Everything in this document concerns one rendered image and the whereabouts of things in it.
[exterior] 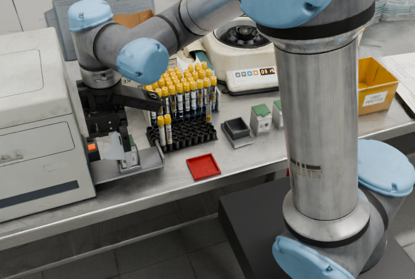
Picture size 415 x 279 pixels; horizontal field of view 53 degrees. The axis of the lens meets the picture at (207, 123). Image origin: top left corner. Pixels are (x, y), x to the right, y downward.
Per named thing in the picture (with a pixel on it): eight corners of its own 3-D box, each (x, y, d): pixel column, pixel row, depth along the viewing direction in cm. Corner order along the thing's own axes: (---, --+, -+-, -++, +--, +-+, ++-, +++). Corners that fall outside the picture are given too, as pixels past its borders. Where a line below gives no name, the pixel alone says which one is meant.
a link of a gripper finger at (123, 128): (121, 148, 90) (112, 110, 87) (129, 146, 91) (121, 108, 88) (124, 155, 86) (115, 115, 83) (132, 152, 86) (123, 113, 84)
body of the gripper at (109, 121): (85, 119, 90) (73, 73, 82) (124, 110, 93) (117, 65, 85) (91, 142, 85) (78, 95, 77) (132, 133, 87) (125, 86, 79)
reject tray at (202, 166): (194, 181, 99) (194, 178, 99) (186, 161, 104) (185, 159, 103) (221, 173, 101) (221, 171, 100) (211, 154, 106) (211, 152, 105)
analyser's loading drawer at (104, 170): (78, 192, 94) (73, 178, 90) (75, 172, 98) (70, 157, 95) (165, 169, 99) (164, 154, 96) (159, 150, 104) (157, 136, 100)
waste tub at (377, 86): (349, 119, 116) (357, 90, 109) (325, 91, 125) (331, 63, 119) (390, 109, 119) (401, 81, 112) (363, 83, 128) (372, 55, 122)
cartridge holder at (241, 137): (234, 149, 107) (234, 139, 105) (220, 127, 113) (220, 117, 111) (253, 143, 109) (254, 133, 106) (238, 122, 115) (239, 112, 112)
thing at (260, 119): (256, 136, 111) (258, 116, 106) (249, 124, 114) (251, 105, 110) (270, 132, 112) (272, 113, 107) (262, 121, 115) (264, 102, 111)
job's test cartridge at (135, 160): (122, 171, 96) (118, 152, 92) (118, 157, 99) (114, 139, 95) (139, 167, 97) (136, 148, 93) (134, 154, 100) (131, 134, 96)
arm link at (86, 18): (86, 22, 66) (54, 7, 70) (97, 78, 74) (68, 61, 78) (123, 5, 71) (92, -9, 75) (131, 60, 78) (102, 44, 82)
